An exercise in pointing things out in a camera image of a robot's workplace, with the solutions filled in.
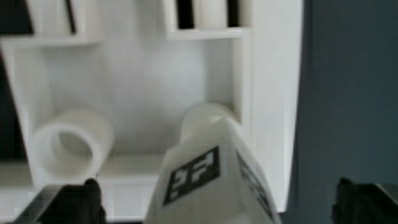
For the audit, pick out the white L-shaped fence rail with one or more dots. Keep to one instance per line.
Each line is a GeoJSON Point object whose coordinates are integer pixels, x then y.
{"type": "Point", "coordinates": [276, 49]}

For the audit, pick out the white chair seat block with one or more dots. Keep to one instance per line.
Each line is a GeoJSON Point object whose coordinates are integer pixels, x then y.
{"type": "Point", "coordinates": [116, 66]}

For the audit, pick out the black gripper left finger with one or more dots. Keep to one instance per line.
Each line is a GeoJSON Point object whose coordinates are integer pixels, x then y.
{"type": "Point", "coordinates": [67, 204]}

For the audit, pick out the white chair leg with tag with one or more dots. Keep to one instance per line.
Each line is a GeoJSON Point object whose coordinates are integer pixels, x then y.
{"type": "Point", "coordinates": [212, 189]}

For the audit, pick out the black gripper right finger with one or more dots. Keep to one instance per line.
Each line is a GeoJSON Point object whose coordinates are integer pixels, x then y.
{"type": "Point", "coordinates": [367, 203]}

